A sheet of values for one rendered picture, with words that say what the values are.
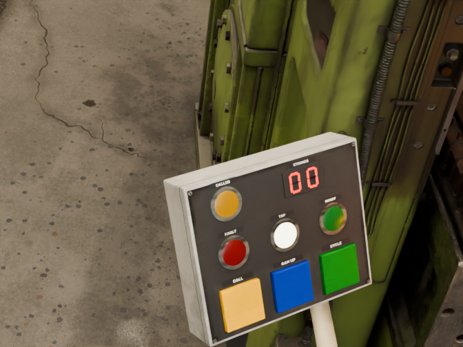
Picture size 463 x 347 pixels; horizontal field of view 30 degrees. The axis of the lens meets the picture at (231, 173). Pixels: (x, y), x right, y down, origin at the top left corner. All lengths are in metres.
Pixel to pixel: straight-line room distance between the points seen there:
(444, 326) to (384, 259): 0.22
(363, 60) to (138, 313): 1.36
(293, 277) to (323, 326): 0.46
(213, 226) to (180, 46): 2.46
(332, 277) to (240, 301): 0.19
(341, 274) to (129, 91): 2.11
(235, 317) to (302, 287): 0.14
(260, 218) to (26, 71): 2.31
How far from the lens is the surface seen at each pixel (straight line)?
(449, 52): 1.68
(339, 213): 1.52
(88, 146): 3.26
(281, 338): 2.19
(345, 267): 1.55
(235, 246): 1.42
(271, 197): 1.44
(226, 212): 1.40
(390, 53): 1.60
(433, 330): 1.93
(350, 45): 1.60
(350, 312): 2.16
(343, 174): 1.52
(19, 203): 3.05
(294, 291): 1.51
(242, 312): 1.46
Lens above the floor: 2.14
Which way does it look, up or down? 42 degrees down
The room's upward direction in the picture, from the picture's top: 9 degrees clockwise
